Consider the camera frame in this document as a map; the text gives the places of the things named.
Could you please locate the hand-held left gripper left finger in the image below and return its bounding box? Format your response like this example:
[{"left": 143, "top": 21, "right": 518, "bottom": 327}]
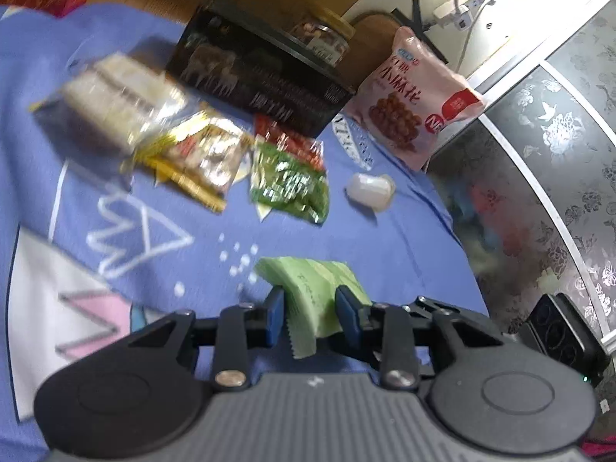
[{"left": 128, "top": 288, "right": 286, "bottom": 392}]

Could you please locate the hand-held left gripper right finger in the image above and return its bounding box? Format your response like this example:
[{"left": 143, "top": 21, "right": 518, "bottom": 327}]
[{"left": 335, "top": 286, "right": 504, "bottom": 392}]

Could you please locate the light green snack packet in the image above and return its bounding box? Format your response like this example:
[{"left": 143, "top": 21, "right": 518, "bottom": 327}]
[{"left": 254, "top": 256, "right": 372, "bottom": 360}]

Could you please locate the yellow peanut packet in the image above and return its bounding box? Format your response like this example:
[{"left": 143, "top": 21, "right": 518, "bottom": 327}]
[{"left": 120, "top": 134, "right": 228, "bottom": 213}]

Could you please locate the white jelly cup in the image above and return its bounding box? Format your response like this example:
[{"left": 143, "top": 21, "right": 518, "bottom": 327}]
[{"left": 345, "top": 172, "right": 396, "bottom": 213}]

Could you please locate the dark green snack packet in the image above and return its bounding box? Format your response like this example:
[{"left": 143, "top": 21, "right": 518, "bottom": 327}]
[{"left": 249, "top": 142, "right": 331, "bottom": 224}]

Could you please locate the blue printed cloth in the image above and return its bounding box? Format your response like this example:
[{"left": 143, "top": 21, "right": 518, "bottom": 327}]
[{"left": 0, "top": 4, "right": 492, "bottom": 462}]

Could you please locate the floral patterned cabinet door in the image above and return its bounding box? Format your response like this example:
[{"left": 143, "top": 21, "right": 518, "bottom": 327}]
[{"left": 426, "top": 7, "right": 616, "bottom": 347}]

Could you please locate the red snack packet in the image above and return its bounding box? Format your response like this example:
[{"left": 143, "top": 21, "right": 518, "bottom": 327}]
[{"left": 253, "top": 114, "right": 325, "bottom": 170}]

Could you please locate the orange seed snack packet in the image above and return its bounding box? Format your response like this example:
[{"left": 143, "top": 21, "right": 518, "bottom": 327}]
[{"left": 164, "top": 110, "right": 255, "bottom": 194}]

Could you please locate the pink snack bag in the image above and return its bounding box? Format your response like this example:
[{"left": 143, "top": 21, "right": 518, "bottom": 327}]
[{"left": 341, "top": 26, "right": 486, "bottom": 172}]

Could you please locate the black box with sheep print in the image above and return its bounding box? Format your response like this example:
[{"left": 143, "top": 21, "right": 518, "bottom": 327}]
[{"left": 165, "top": 0, "right": 357, "bottom": 139}]

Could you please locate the clear cracker packet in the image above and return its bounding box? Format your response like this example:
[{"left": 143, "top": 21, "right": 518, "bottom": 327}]
[{"left": 29, "top": 52, "right": 188, "bottom": 156}]

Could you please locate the nut jar with yellow lid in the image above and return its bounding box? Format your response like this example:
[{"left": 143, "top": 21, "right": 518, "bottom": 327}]
[{"left": 291, "top": 2, "right": 356, "bottom": 67}]

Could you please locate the white power strip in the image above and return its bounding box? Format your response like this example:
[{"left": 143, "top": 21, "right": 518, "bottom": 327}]
[{"left": 432, "top": 0, "right": 496, "bottom": 30}]

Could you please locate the white cable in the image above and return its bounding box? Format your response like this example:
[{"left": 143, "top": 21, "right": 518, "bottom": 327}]
[{"left": 455, "top": 0, "right": 487, "bottom": 75}]

